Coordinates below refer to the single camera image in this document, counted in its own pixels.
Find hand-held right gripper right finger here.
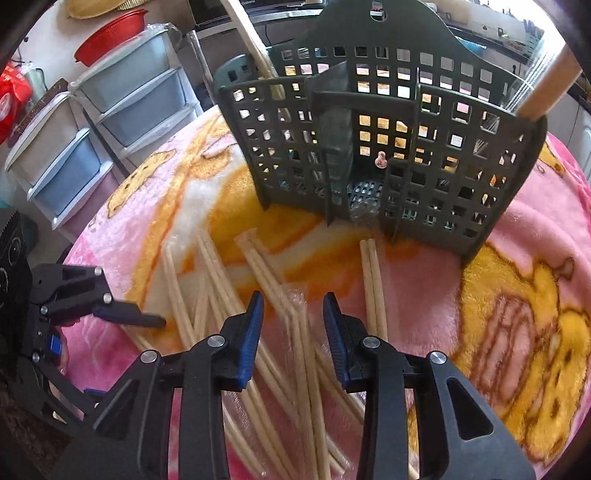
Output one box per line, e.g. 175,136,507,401
322,292,536,480

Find black microwave oven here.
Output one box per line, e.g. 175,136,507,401
191,0,278,29

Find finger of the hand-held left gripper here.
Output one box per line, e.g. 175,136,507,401
18,352,106,431
30,263,167,330

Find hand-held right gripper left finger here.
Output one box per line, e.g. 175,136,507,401
51,291,266,480

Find grey-green plastic utensil holder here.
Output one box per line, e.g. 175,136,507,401
213,0,548,266

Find wicker basket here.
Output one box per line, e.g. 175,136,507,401
16,78,70,134

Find person's left hand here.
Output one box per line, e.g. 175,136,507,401
54,329,71,376

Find red plastic bag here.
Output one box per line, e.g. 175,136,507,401
0,62,35,144

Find metal wire whisk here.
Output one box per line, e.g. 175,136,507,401
478,46,561,158

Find white plastic drawer unit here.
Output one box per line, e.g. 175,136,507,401
4,90,123,232

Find pile of wooden chopsticks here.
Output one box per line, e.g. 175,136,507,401
120,226,419,480

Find pink printed blanket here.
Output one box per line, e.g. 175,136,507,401
60,104,591,480

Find red plastic basin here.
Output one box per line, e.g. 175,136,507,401
74,8,149,65

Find long wooden chopstick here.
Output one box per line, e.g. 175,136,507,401
222,0,287,100

